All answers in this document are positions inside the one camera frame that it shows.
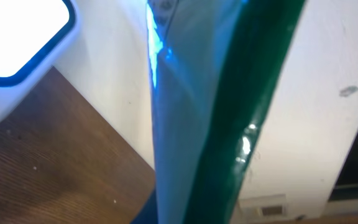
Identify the green 3M package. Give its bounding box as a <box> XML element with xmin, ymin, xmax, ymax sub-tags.
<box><xmin>134</xmin><ymin>0</ymin><xmax>304</xmax><ymax>223</ymax></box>

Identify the white barcode scanner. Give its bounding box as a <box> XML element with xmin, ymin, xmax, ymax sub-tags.
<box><xmin>0</xmin><ymin>0</ymin><xmax>81</xmax><ymax>122</ymax></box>

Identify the white wall outlet plate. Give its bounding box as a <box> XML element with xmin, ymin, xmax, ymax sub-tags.
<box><xmin>239</xmin><ymin>194</ymin><xmax>287</xmax><ymax>221</ymax></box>

